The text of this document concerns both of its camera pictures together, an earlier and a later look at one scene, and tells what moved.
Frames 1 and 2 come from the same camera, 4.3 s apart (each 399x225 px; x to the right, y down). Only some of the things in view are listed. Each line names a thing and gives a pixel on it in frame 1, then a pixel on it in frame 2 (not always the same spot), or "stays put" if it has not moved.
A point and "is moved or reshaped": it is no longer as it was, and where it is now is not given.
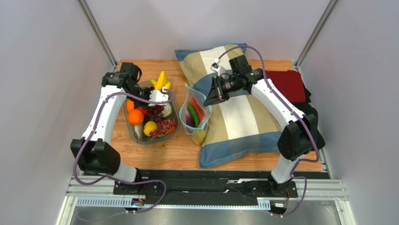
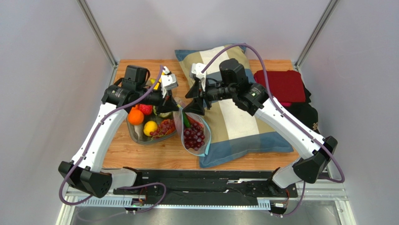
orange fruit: [135, 116] stays put
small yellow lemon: [149, 126] stays put
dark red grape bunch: [155, 112] → [194, 137]
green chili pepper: [193, 115] → [186, 120]
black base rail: [163, 186] stays put
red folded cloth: [290, 83] stays put
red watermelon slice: [197, 108] is moved or reshaped
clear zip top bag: [194, 115] is moved or reshaped
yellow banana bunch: [161, 81] stays put
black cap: [305, 107] stays put
